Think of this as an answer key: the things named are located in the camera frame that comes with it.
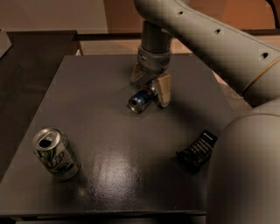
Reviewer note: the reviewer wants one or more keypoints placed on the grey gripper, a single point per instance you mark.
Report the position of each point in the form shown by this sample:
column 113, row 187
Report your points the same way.
column 152, row 61

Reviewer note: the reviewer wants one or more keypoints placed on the blue silver redbull can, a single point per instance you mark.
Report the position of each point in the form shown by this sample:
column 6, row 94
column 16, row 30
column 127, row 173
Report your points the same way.
column 142, row 99

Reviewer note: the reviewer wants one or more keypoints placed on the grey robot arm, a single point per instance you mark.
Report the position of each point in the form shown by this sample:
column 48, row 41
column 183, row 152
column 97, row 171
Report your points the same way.
column 243, row 184

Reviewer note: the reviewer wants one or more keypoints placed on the silver green soda can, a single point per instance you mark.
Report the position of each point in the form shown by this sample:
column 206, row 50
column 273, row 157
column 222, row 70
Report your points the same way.
column 54, row 151

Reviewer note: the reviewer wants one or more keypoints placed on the black snack packet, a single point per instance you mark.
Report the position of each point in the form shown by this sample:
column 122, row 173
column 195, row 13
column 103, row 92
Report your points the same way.
column 197, row 153

